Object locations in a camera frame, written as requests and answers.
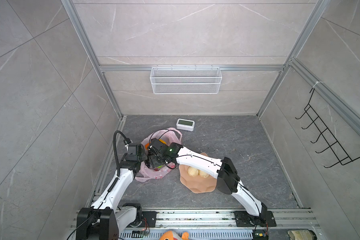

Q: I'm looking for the pink wavy plate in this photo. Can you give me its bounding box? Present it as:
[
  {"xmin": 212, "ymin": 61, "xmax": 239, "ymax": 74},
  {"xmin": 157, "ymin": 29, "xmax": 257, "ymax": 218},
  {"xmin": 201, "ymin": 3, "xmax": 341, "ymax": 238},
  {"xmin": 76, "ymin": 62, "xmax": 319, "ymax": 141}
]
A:
[{"xmin": 177, "ymin": 150, "xmax": 222, "ymax": 194}]

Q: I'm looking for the pink plastic shopping bag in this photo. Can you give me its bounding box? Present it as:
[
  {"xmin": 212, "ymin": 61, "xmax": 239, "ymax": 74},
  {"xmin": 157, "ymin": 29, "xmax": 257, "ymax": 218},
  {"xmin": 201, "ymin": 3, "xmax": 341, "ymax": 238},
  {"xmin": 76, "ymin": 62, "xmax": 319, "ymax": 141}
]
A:
[{"xmin": 135, "ymin": 128, "xmax": 183, "ymax": 183}]

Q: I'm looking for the beige fake fruit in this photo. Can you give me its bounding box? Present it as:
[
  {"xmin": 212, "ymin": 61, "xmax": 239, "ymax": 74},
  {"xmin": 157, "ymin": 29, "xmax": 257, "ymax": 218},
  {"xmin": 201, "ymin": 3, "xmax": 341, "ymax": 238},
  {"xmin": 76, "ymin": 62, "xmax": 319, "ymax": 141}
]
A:
[{"xmin": 187, "ymin": 167, "xmax": 199, "ymax": 177}]

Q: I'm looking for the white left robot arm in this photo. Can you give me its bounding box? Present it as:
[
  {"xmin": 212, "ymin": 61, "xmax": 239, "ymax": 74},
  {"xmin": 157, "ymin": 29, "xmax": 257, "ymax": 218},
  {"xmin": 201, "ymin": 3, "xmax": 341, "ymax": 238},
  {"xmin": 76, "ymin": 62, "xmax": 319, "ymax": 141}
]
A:
[{"xmin": 67, "ymin": 131, "xmax": 146, "ymax": 240}]

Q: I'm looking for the orange plush toy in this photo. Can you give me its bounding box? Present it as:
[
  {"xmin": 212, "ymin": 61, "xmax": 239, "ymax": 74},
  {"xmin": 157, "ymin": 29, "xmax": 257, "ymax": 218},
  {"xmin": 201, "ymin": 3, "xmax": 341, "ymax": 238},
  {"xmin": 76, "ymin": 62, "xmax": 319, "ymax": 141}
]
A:
[{"xmin": 159, "ymin": 231, "xmax": 189, "ymax": 240}]

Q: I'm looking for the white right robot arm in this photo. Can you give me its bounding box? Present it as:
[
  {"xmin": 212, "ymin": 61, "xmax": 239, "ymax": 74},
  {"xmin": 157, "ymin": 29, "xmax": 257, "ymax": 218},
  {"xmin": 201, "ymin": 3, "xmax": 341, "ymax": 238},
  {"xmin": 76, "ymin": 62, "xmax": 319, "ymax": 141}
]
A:
[{"xmin": 147, "ymin": 139, "xmax": 268, "ymax": 224}]

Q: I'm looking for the white wire mesh basket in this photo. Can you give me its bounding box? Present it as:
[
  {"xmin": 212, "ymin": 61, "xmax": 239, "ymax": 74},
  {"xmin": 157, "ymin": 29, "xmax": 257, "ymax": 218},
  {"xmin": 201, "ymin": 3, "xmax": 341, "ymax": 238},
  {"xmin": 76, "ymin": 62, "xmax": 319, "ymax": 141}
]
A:
[{"xmin": 150, "ymin": 67, "xmax": 223, "ymax": 95}]

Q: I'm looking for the white digital clock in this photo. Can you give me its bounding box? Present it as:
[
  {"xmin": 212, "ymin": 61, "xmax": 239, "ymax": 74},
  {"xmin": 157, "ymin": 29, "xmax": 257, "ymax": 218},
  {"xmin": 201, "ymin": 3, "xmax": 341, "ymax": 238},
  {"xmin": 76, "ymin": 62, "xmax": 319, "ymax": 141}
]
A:
[{"xmin": 176, "ymin": 118, "xmax": 195, "ymax": 132}]

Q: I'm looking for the black wire hook rack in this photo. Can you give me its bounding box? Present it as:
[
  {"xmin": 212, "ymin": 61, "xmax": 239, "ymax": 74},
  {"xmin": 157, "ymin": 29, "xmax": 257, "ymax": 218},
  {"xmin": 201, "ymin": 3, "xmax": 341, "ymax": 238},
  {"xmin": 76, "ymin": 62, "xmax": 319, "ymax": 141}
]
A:
[{"xmin": 295, "ymin": 88, "xmax": 360, "ymax": 169}]

